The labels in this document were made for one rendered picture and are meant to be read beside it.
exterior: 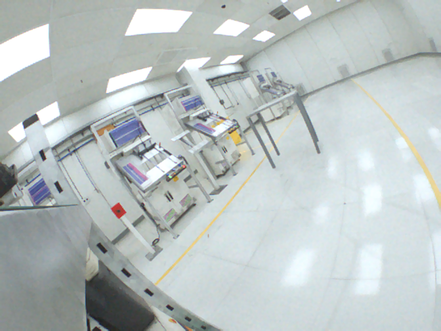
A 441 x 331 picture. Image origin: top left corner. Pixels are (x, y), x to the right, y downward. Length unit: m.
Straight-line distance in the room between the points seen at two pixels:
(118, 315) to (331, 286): 1.07
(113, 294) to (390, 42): 9.74
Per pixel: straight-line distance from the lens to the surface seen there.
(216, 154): 3.16
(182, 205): 2.64
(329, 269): 1.08
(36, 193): 2.60
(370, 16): 9.20
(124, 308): 0.98
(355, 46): 8.76
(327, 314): 0.98
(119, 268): 0.27
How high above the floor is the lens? 0.94
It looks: 13 degrees down
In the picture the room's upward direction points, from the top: 31 degrees counter-clockwise
